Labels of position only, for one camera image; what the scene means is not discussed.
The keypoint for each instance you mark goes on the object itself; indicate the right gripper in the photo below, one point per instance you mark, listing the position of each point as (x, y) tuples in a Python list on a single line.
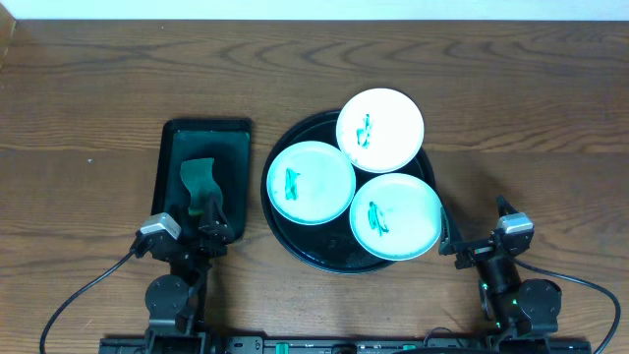
[(477, 251)]

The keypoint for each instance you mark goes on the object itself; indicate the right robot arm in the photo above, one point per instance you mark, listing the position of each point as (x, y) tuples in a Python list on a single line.
[(520, 308)]

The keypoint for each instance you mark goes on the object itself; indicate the rectangular black sponge tray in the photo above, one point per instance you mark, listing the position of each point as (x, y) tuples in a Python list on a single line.
[(228, 142)]

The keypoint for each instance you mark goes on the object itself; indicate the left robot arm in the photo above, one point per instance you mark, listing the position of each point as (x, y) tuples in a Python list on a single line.
[(175, 300)]

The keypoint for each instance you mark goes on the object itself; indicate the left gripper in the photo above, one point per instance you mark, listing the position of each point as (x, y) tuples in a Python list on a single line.
[(189, 244)]

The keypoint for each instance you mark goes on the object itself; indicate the green dish sponge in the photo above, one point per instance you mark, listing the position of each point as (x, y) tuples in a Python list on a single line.
[(197, 177)]

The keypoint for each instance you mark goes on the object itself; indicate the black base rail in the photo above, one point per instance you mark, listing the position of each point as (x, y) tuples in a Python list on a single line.
[(259, 345)]

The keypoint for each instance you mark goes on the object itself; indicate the white plate back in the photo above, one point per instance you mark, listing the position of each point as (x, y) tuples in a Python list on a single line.
[(380, 130)]

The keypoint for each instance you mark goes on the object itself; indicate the white plate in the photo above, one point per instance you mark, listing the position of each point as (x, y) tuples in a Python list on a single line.
[(396, 217), (380, 130), (310, 183)]

